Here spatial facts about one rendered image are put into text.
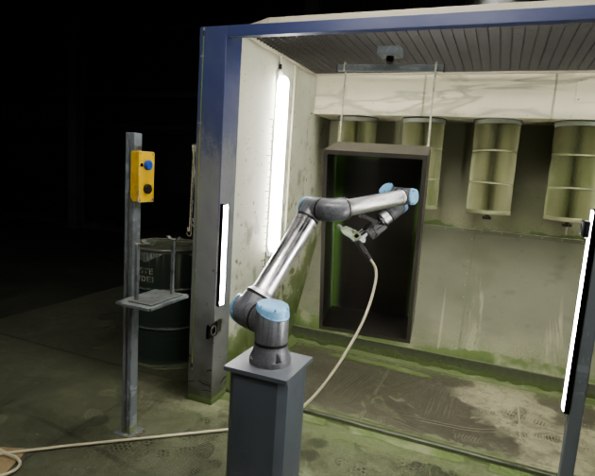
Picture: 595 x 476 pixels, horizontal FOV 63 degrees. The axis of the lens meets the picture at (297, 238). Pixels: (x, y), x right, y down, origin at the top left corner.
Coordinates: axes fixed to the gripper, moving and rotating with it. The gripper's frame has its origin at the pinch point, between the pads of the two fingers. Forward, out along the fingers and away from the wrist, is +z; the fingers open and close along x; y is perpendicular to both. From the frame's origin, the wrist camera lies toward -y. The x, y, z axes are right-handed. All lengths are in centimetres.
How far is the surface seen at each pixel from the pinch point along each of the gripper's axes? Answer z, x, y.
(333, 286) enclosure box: 27, 60, 35
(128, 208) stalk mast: 85, -18, -92
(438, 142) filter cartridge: -110, 99, 7
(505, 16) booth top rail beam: -110, -58, -53
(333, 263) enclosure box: 17, 57, 21
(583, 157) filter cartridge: -169, 44, 68
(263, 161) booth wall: 11, 62, -66
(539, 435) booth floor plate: -15, -30, 157
